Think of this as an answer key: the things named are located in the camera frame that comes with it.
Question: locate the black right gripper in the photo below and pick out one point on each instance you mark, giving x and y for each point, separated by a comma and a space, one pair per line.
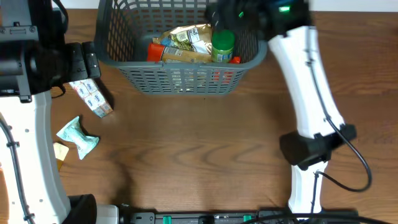
229, 6

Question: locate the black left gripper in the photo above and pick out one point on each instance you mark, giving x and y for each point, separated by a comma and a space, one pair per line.
88, 61

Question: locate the green lidded jar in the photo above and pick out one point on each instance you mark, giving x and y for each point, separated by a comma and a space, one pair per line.
222, 46

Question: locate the gold foil snack pouch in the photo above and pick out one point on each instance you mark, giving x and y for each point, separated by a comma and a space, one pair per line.
195, 38

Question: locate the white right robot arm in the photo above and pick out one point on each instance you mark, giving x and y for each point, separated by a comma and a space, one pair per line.
292, 38

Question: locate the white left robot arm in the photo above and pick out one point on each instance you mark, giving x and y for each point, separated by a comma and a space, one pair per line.
34, 59

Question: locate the white blue printed carton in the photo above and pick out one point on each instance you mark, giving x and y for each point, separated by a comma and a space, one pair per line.
91, 94

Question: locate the mint green wrapped packet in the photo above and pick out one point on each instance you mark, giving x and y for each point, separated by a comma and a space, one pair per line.
72, 132

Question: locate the grey plastic lattice basket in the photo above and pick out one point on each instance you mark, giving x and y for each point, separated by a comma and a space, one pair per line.
124, 30

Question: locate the small tan sachet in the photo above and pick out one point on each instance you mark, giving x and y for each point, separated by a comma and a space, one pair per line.
61, 152

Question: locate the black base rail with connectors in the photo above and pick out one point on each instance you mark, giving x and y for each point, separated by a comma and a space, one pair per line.
130, 215

